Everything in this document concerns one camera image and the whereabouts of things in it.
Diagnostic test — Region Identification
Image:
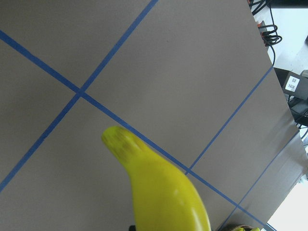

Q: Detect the bright yellow banana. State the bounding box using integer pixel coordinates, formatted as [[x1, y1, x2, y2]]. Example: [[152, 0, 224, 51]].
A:
[[101, 126, 211, 231]]

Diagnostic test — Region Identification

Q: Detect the brown paper table cover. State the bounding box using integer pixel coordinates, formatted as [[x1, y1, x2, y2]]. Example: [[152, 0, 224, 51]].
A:
[[0, 0, 308, 231]]

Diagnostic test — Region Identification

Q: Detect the black power adapter with label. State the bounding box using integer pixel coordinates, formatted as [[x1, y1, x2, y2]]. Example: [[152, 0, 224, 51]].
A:
[[282, 71, 308, 100]]

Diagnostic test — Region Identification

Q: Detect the black cable plugs cluster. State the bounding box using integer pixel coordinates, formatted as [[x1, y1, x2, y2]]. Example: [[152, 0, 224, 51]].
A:
[[247, 0, 282, 48]]

